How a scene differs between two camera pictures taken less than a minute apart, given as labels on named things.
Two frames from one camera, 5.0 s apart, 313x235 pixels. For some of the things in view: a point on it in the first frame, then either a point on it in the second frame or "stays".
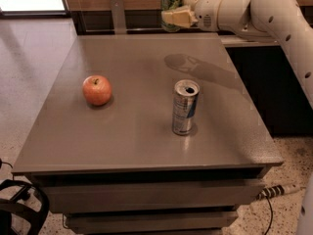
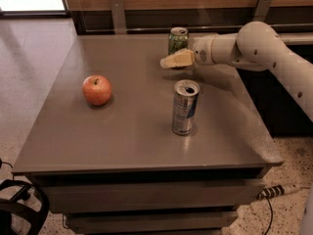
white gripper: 205,11 to 201,52
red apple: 96,89 stays
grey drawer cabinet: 119,168 stays
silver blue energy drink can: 184,105 stays
